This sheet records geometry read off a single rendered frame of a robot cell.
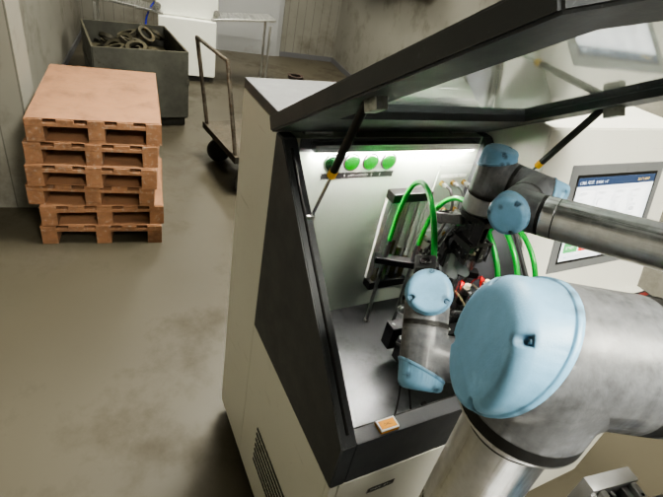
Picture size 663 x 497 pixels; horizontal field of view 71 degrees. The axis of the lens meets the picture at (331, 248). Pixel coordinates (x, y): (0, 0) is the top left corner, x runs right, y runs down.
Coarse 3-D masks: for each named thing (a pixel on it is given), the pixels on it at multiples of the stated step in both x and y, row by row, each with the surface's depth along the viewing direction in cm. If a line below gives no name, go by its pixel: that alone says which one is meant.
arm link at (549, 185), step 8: (520, 168) 96; (528, 168) 97; (512, 176) 96; (520, 176) 95; (528, 176) 95; (536, 176) 94; (544, 176) 94; (512, 184) 96; (536, 184) 90; (544, 184) 91; (552, 184) 93; (560, 184) 92; (544, 192) 90; (552, 192) 92; (560, 192) 92; (568, 192) 93
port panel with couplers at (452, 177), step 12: (444, 168) 143; (456, 168) 146; (468, 168) 148; (444, 180) 147; (456, 180) 149; (444, 192) 150; (456, 192) 152; (456, 204) 156; (420, 228) 155; (444, 228) 160
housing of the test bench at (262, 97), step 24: (264, 96) 122; (288, 96) 126; (264, 120) 123; (240, 144) 144; (264, 144) 125; (240, 168) 147; (264, 168) 127; (240, 192) 150; (264, 192) 129; (240, 216) 153; (264, 216) 131; (240, 240) 156; (240, 264) 160; (240, 288) 163; (240, 312) 166; (240, 336) 170; (240, 360) 174; (240, 384) 178; (240, 408) 182; (240, 432) 187
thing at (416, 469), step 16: (400, 464) 122; (416, 464) 127; (432, 464) 132; (352, 480) 115; (368, 480) 119; (384, 480) 124; (400, 480) 129; (416, 480) 134; (336, 496) 116; (352, 496) 121; (368, 496) 125; (384, 496) 130; (400, 496) 136; (416, 496) 142
